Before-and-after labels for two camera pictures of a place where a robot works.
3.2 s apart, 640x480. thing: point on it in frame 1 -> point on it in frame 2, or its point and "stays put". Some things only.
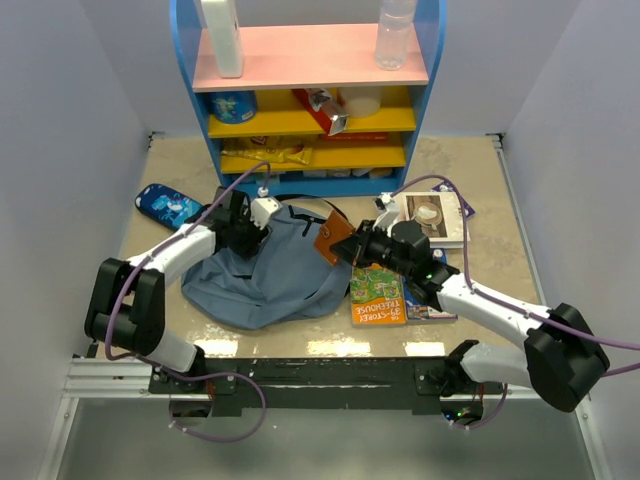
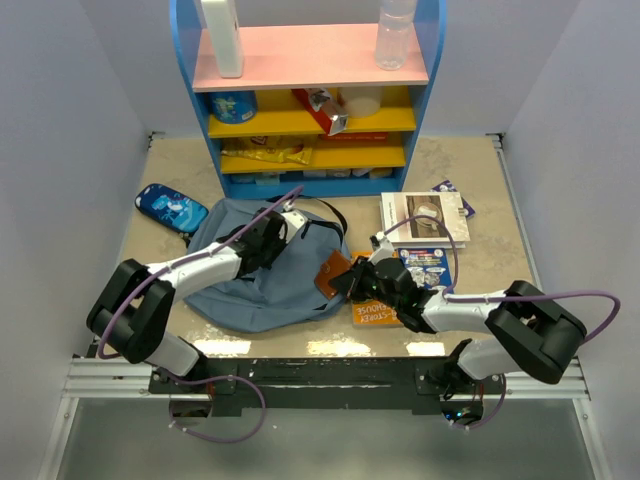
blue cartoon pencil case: (167, 206) stays put
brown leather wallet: (333, 228) -> (335, 264)
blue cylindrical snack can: (234, 107) stays put
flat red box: (355, 137) stays put
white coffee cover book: (440, 213) stays put
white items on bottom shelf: (275, 178) stays put
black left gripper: (258, 236) -> (281, 246)
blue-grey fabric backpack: (288, 281) stays put
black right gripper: (355, 248) -> (349, 283)
